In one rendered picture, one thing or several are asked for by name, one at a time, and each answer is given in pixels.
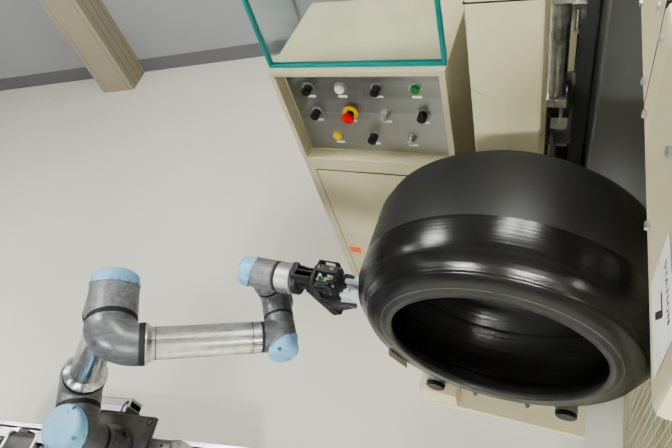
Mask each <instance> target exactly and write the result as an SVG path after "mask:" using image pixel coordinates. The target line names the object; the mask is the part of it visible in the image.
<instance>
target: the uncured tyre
mask: <svg viewBox="0 0 672 448"><path fill-rule="evenodd" d="M645 220H647V210H646V209H645V207H644V206H643V205H642V204H641V203H640V202H639V201H638V200H637V199H636V198H635V197H634V196H633V195H631V194H630V193H629V192H628V191H626V190H625V189H624V188H622V187H621V186H619V185H618V184H616V183H615V182H613V181H611V180H610V179H608V178H606V177H604V176H602V175H600V174H598V173H596V172H594V171H592V170H589V169H587V168H584V167H582V166H579V165H577V164H574V163H572V162H569V161H566V160H563V159H560V158H556V157H552V156H548V155H544V154H539V153H533V152H526V151H515V150H487V151H478V152H470V153H464V154H458V155H453V156H449V157H445V158H442V159H439V160H436V161H433V162H431V163H428V164H426V165H424V166H422V167H420V168H418V169H416V170H415V171H413V172H412V173H410V174H409V175H408V176H406V177H405V178H404V179H403V180H402V181H401V182H400V183H399V184H398V185H397V186H396V188H395V189H394V190H393V191H392V193H391V194H390V195H389V196H388V198H387V199H386V201H385V203H384V205H383V207H382V210H381V213H380V216H379V218H378V221H377V224H376V227H375V230H374V232H373V235H372V238H371V241H370V244H369V247H368V249H367V252H366V255H365V258H364V261H363V264H362V266H361V269H360V273H359V284H358V298H359V302H360V305H361V308H362V310H363V312H364V314H365V316H366V318H367V320H368V321H369V323H370V325H371V327H372V329H373V331H374V332H375V334H376V335H377V336H378V338H379V339H380V340H381V341H382V342H383V343H384V344H385V345H386V346H387V347H388V348H389V349H390V350H391V351H392V352H394V353H395V354H396V355H397V356H399V357H400V358H402V359H403V360H405V361H406V362H408V363H409V364H411V365H412V366H414V367H416V368H418V369H419V370H421V371H423V372H425V373H427V374H429V375H431V376H433V377H435V378H438V379H440V380H442V381H445V382H447V383H449V384H452V385H455V386H457V387H460V388H463V389H466V390H469V391H472V392H475V393H479V394H482V395H486V396H490V397H494V398H498V399H503V400H507V401H513V402H518V403H525V404H533V405H542V406H560V407H570V406H586V405H594V404H600V403H605V402H608V401H612V400H615V399H618V398H620V397H622V396H624V395H626V394H628V393H629V392H631V391H632V390H634V389H635V388H637V387H638V386H639V385H641V384H642V383H644V382H645V381H647V380H648V379H649V378H651V351H650V314H649V277H648V240H647V231H645V230H644V222H645Z"/></svg>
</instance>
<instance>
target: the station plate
mask: <svg viewBox="0 0 672 448"><path fill-rule="evenodd" d="M651 304H652V337H653V371H654V378H655V376H656V373H657V371H658V369H659V367H660V365H661V362H662V360H663V358H664V356H665V354H666V352H667V349H668V347H669V345H670V343H671V341H672V273H671V255H670V238H669V233H668V236H667V238H666V241H665V244H664V247H663V250H662V253H661V256H660V259H659V262H658V265H657V268H656V271H655V274H654V277H653V280H652V283H651Z"/></svg>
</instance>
